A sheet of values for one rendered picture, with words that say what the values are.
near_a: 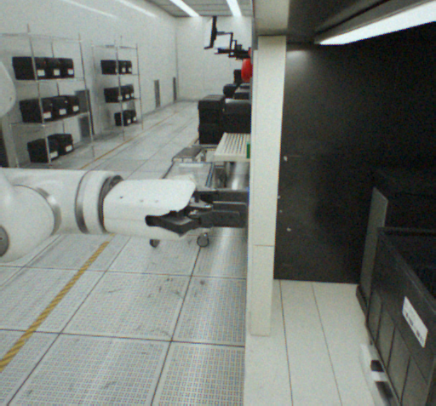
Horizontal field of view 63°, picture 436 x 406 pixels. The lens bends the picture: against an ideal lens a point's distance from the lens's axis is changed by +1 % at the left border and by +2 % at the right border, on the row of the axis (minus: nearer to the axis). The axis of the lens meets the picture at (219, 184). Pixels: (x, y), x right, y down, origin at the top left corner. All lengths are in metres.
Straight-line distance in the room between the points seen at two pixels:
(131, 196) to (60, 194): 0.09
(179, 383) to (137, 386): 0.18
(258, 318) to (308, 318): 0.13
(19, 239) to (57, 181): 0.09
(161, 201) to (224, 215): 0.08
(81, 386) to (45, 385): 0.16
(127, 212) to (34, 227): 0.10
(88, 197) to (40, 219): 0.06
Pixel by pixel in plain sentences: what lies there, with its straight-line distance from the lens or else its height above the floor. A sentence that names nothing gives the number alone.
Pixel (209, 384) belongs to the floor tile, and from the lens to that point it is 1.84.
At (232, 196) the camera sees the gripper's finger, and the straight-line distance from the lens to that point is 0.47.
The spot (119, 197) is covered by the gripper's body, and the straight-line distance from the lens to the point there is 0.44.
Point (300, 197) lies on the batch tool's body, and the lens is 0.81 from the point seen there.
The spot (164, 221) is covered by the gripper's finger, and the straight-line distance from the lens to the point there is 0.41.
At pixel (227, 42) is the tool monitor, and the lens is 5.13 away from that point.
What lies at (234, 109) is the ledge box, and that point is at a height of 1.01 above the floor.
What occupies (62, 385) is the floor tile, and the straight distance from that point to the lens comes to 1.96.
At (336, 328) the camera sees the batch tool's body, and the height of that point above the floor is 0.87.
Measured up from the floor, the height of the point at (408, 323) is 1.06.
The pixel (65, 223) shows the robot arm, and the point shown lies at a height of 1.18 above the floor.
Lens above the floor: 1.36
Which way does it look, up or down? 19 degrees down
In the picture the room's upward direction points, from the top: straight up
